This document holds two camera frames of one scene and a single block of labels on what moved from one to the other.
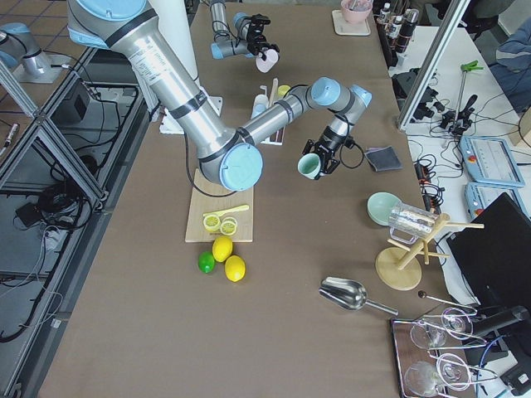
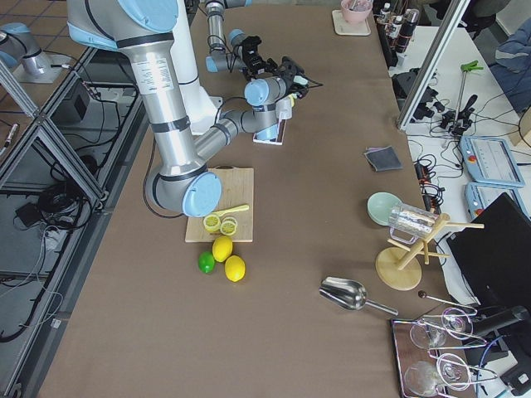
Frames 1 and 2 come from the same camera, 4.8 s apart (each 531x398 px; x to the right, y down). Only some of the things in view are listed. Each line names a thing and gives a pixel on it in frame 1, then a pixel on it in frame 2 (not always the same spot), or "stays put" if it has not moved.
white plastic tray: x=343 y=27 stays put
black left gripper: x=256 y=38 -> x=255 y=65
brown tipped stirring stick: x=423 y=294 stays put
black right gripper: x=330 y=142 -> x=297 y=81
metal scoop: x=350 y=294 stays put
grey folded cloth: x=383 y=158 stays put
